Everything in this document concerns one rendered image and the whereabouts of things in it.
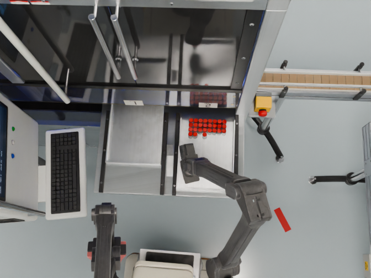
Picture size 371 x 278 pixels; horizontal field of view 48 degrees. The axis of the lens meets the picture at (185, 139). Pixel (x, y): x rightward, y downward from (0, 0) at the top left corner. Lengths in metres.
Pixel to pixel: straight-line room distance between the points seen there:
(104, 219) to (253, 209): 0.50
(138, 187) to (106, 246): 0.66
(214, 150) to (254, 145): 0.97
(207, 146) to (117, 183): 0.46
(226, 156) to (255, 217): 0.77
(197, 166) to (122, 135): 0.59
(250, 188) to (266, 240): 1.59
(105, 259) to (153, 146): 0.81
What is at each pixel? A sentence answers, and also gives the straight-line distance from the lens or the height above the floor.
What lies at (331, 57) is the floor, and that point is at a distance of 3.27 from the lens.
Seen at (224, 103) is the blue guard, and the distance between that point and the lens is 1.88.
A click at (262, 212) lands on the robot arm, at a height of 1.56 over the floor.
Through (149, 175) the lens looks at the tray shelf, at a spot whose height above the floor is 0.88.
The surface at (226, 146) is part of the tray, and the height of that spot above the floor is 0.88.
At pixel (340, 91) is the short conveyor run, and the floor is 0.93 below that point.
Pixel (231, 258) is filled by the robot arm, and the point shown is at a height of 1.36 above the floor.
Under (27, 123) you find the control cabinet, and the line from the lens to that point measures 2.11.
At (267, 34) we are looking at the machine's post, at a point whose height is 1.67.
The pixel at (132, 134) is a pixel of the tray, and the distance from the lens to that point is 2.02.
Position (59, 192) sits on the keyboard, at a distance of 2.10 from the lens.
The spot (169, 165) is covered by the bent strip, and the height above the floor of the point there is 0.88.
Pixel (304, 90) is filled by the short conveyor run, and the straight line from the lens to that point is 2.08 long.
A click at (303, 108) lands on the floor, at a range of 3.07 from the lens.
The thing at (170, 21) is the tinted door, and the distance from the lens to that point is 1.28.
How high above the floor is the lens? 2.81
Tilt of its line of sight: 75 degrees down
